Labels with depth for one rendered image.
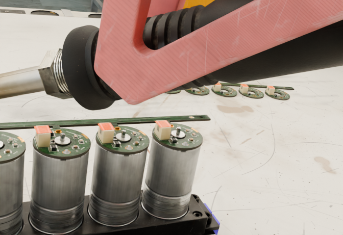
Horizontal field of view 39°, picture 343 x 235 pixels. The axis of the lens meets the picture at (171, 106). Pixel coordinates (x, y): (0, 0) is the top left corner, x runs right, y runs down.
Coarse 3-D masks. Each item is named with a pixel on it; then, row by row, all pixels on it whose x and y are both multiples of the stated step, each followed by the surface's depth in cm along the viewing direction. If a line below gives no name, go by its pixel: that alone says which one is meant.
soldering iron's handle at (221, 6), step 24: (216, 0) 12; (240, 0) 11; (168, 24) 12; (192, 24) 12; (336, 24) 10; (72, 48) 13; (288, 48) 11; (312, 48) 11; (336, 48) 11; (72, 72) 13; (216, 72) 12; (240, 72) 12; (264, 72) 12; (288, 72) 12; (96, 96) 14
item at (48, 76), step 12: (60, 48) 14; (48, 60) 14; (60, 60) 14; (12, 72) 15; (24, 72) 15; (36, 72) 15; (48, 72) 14; (60, 72) 14; (0, 84) 15; (12, 84) 15; (24, 84) 15; (36, 84) 15; (48, 84) 14; (60, 84) 14; (0, 96) 16; (12, 96) 16; (60, 96) 15; (72, 96) 15
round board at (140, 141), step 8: (128, 128) 24; (96, 136) 22; (136, 136) 23; (144, 136) 23; (104, 144) 22; (112, 144) 22; (120, 144) 22; (128, 144) 22; (136, 144) 22; (144, 144) 22; (120, 152) 22; (128, 152) 22; (136, 152) 22
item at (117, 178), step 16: (96, 144) 22; (96, 160) 22; (112, 160) 22; (128, 160) 22; (144, 160) 23; (96, 176) 23; (112, 176) 22; (128, 176) 22; (96, 192) 23; (112, 192) 22; (128, 192) 23; (96, 208) 23; (112, 208) 23; (128, 208) 23; (112, 224) 23; (128, 224) 24
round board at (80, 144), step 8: (56, 128) 22; (64, 128) 23; (56, 136) 22; (72, 136) 22; (80, 136) 22; (72, 144) 21; (80, 144) 22; (88, 144) 22; (40, 152) 21; (48, 152) 20; (56, 152) 21; (72, 152) 21; (80, 152) 21
